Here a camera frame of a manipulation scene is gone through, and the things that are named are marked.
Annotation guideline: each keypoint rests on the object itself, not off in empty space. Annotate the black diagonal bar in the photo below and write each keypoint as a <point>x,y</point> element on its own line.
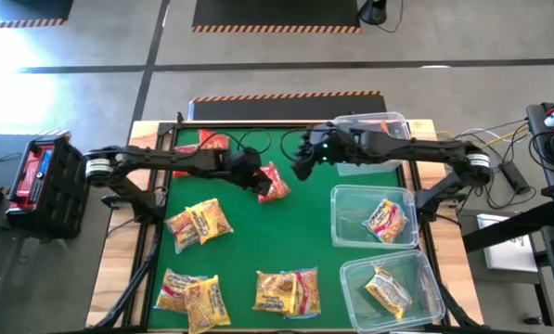
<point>504,229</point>

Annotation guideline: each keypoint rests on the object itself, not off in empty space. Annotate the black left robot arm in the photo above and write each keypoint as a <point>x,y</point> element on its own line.
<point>165,160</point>

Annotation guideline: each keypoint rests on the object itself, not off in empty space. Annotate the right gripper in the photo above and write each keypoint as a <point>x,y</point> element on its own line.
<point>309,146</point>

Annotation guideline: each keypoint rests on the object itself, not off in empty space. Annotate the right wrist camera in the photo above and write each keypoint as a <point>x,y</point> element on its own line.
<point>326,150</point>

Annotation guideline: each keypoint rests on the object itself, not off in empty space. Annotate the black round stand base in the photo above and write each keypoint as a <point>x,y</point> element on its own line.
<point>373,11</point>

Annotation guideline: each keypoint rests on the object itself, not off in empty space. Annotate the dark grey side desk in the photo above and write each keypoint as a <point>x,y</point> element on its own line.
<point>548,174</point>

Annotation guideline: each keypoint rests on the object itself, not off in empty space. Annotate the black aluminium frame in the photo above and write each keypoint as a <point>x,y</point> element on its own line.
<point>164,127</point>

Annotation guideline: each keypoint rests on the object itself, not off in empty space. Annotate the white box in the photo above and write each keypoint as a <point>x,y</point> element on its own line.
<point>508,255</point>

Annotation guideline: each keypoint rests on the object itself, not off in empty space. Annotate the red and black tool box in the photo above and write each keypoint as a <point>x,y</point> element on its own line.
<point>49,204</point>

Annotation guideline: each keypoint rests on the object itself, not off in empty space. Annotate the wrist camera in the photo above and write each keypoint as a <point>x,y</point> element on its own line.
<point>326,150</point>
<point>248,158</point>

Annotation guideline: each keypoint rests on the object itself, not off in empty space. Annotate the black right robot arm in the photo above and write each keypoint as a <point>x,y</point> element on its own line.
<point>420,150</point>

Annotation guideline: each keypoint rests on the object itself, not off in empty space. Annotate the green table mat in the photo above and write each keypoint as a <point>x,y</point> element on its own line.
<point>281,241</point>

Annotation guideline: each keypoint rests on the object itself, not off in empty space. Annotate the clear plastic bin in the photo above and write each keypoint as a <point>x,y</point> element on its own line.
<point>351,218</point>
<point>364,169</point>
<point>425,297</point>

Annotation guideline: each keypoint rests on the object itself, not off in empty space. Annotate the black power brick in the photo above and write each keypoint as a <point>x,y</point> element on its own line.
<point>514,177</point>

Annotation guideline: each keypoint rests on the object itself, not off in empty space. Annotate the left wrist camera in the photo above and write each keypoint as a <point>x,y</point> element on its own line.
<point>248,158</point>

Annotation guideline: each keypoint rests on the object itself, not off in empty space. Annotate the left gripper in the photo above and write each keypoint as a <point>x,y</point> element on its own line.
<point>241,176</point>

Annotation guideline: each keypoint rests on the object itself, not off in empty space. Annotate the small black floor object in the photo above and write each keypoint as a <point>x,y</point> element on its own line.
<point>534,320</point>

